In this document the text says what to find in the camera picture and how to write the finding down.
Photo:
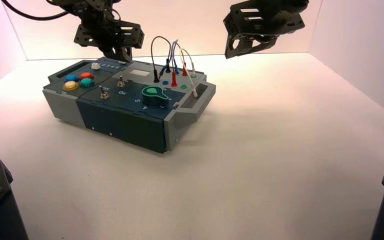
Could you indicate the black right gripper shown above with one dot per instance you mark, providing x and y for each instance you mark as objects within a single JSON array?
[{"x": 271, "y": 16}]

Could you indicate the green rotary knob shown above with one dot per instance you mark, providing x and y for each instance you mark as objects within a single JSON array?
[{"x": 152, "y": 96}]

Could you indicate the teal push button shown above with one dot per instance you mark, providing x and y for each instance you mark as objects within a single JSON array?
[{"x": 87, "y": 83}]

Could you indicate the blue grey control box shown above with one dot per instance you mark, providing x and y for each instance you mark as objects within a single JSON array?
[{"x": 122, "y": 122}]

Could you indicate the yellow push button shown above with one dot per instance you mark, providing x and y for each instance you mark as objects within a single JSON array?
[{"x": 70, "y": 86}]

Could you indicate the metal toggle switch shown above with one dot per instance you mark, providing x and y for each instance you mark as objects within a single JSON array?
[
  {"x": 121, "y": 82},
  {"x": 104, "y": 94}
]

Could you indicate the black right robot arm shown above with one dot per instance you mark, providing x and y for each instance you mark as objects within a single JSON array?
[{"x": 299, "y": 2}]

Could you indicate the blue push button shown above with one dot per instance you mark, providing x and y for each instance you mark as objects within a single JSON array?
[{"x": 71, "y": 78}]

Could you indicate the red push button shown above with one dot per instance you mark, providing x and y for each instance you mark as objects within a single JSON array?
[{"x": 87, "y": 75}]

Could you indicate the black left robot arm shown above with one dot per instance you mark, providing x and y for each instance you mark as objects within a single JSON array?
[{"x": 86, "y": 10}]

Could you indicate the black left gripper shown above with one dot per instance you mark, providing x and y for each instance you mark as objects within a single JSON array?
[{"x": 92, "y": 34}]

